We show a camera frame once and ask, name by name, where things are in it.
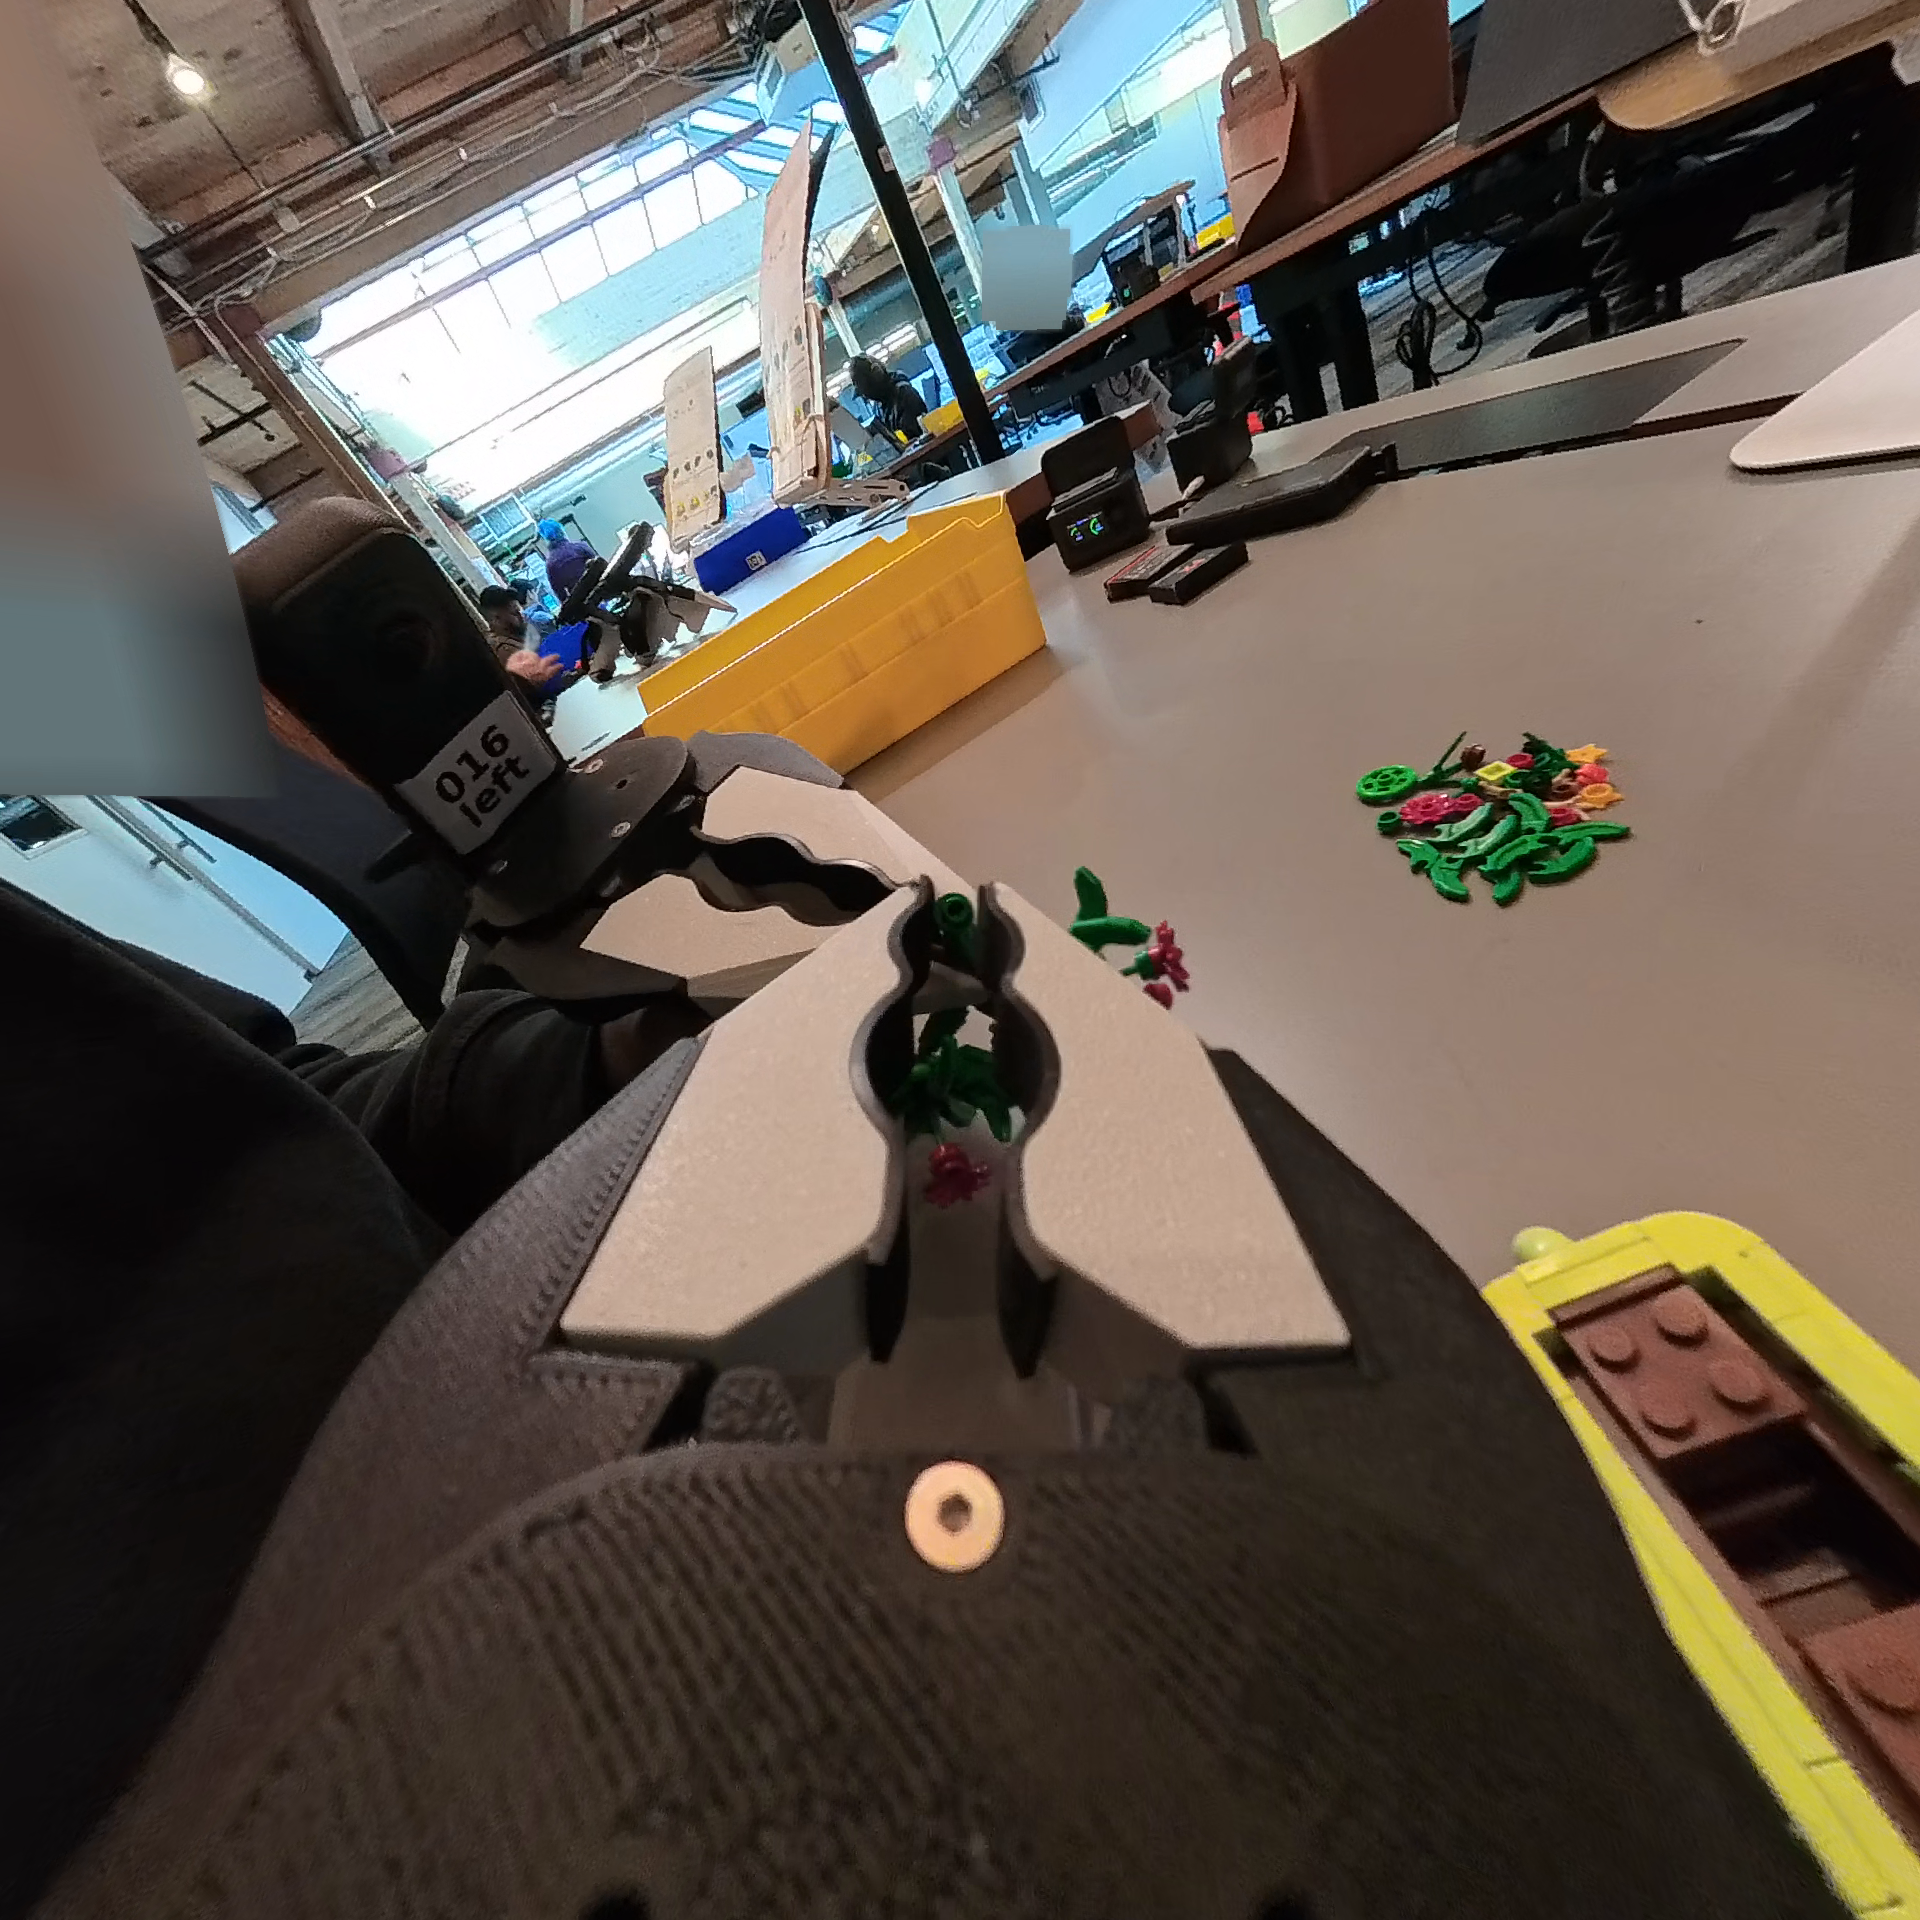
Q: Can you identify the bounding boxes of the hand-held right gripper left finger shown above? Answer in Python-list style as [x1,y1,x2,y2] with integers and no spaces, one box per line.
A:
[557,882,943,1441]

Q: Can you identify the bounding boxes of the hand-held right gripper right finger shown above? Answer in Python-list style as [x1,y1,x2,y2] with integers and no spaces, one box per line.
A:
[983,882,1354,1432]

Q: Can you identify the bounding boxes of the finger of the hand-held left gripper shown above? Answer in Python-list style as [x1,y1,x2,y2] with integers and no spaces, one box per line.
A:
[574,878,903,1033]
[690,767,934,920]

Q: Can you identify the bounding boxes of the green toy brick vine plant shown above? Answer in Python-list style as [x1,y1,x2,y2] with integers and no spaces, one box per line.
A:
[885,866,1194,1208]

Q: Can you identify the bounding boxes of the pile of small toy bricks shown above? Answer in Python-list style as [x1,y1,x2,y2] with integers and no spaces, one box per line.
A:
[1354,730,1634,905]

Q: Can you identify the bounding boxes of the person's left forearm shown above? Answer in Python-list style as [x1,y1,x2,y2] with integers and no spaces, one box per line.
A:
[285,983,707,1231]

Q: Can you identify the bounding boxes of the yellow plastic bin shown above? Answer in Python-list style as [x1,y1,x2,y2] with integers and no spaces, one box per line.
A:
[638,495,1047,775]

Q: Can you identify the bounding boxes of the spare grippers on desk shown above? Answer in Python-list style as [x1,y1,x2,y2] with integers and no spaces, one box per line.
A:
[556,521,737,682]

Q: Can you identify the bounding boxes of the blue plastic bin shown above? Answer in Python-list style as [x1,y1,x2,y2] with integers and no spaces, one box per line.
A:
[692,506,810,591]

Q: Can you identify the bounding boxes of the black office chair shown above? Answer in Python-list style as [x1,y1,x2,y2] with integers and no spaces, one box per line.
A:
[151,785,474,1028]

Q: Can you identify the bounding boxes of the paper instruction booklet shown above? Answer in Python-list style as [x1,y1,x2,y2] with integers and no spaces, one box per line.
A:
[756,119,834,504]
[662,346,722,548]

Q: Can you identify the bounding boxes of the black charger case with display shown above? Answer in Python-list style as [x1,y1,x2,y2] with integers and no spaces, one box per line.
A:
[1043,420,1155,572]

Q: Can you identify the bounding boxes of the black flat box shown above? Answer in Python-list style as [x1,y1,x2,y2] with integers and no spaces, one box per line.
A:
[1169,446,1402,546]

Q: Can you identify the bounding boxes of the black open case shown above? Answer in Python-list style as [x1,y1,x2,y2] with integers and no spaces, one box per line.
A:
[1169,336,1262,482]

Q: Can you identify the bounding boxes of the black pole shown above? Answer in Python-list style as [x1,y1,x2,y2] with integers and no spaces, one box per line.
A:
[803,0,1003,460]

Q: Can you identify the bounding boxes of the lime green toy brick pot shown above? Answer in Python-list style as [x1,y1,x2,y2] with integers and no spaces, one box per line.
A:
[1482,1210,1920,1920]

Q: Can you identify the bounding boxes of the wooden background desk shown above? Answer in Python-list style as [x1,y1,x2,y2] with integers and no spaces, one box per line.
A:
[1229,46,1920,423]

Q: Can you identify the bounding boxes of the brown paper bag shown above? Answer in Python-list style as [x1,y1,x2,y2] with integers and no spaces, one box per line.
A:
[1218,0,1455,249]

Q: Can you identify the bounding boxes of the white document stand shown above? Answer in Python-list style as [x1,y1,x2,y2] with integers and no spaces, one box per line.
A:
[1729,305,1920,472]

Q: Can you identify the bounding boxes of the desk cable cover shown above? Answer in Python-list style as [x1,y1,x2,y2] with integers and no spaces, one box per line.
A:
[1318,342,1802,472]

